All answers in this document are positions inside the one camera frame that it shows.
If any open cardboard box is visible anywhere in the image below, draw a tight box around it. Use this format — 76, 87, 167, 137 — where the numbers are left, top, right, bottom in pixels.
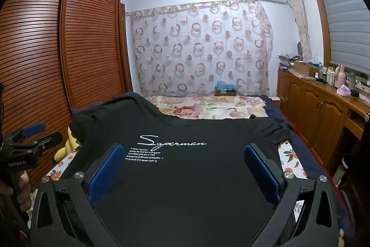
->
289, 61, 320, 78

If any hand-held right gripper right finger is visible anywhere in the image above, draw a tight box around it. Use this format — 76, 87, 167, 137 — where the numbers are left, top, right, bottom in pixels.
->
244, 143, 340, 247

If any grey window blind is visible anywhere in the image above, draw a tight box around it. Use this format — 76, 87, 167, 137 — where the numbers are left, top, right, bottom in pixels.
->
314, 0, 370, 77

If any stack of folded fabrics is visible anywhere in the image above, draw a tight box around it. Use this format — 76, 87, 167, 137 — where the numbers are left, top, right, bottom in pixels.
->
278, 53, 302, 72

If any wooden sideboard cabinet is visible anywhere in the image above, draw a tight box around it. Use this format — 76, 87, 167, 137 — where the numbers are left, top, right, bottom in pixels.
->
277, 69, 370, 175

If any yellow plush toy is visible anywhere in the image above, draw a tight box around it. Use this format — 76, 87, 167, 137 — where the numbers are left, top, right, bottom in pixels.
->
54, 127, 82, 162

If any circle patterned sheer curtain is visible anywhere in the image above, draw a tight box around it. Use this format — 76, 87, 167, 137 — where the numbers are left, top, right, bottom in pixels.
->
127, 0, 274, 98

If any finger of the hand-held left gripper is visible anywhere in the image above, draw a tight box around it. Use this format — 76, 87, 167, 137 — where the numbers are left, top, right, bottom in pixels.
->
17, 131, 63, 155
6, 123, 46, 146

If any cardboard box with blue cloth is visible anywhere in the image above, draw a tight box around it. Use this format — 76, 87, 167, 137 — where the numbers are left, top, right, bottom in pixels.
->
214, 80, 238, 97

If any floral bed sheet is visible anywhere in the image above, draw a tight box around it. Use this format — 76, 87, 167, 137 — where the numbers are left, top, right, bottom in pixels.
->
43, 95, 310, 224

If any beige tied curtain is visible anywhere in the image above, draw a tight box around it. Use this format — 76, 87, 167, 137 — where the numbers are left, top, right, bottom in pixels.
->
280, 0, 313, 62

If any wooden louvered wardrobe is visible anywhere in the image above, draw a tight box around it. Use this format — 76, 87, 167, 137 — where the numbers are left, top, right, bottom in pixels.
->
0, 0, 134, 195

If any navy fleece cloth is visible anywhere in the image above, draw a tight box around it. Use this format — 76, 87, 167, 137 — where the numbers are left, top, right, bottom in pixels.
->
71, 92, 142, 124

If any person's left hand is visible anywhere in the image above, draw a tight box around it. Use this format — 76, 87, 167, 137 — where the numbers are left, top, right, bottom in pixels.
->
0, 170, 30, 207

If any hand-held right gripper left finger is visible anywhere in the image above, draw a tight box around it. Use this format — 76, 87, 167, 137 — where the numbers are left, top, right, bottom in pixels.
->
29, 143, 128, 247

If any black printed t-shirt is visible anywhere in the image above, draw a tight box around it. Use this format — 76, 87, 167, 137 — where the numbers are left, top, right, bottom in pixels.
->
62, 92, 292, 247

